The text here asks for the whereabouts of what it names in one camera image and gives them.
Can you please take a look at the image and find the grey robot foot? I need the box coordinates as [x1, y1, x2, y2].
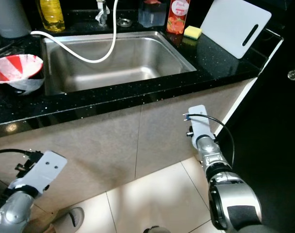
[142, 226, 173, 233]
[51, 207, 85, 233]

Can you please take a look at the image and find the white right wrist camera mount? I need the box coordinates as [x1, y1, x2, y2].
[186, 104, 215, 147]

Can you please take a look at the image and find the grey right robot foot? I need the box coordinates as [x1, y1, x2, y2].
[142, 226, 173, 233]

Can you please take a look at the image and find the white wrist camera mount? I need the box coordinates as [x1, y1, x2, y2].
[186, 104, 215, 147]
[8, 150, 66, 196]

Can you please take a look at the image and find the white flexible hose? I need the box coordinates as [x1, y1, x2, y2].
[31, 0, 118, 64]

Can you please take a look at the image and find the metal faucet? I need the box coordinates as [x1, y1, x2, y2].
[95, 0, 110, 27]

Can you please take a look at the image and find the clear plastic container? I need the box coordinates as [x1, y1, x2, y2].
[137, 0, 168, 29]

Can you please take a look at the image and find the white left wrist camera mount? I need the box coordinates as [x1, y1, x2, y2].
[8, 150, 66, 196]

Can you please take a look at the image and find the stainless steel sink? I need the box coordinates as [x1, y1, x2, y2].
[41, 31, 198, 96]

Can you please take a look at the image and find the round metal sink cap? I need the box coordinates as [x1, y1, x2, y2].
[116, 18, 133, 28]

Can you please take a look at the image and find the yellow cooking oil bottle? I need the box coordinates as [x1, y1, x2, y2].
[36, 0, 67, 33]

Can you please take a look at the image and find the white cutting board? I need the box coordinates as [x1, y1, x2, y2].
[199, 0, 273, 60]

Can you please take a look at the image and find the red white striped bowl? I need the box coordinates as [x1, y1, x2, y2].
[0, 54, 45, 96]

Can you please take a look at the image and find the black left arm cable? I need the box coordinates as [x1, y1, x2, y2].
[0, 148, 45, 162]

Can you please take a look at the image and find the yellow sponge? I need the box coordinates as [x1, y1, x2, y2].
[183, 25, 203, 41]

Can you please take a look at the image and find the red dish soap bottle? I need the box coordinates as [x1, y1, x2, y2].
[165, 0, 191, 35]

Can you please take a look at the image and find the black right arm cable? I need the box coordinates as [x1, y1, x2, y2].
[183, 114, 236, 168]

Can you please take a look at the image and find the grey left robot foot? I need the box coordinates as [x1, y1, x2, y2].
[51, 207, 85, 233]

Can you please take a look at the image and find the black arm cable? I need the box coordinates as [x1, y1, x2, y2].
[183, 114, 236, 168]
[0, 148, 45, 162]

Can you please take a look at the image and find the metal spoon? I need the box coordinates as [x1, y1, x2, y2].
[0, 41, 23, 58]

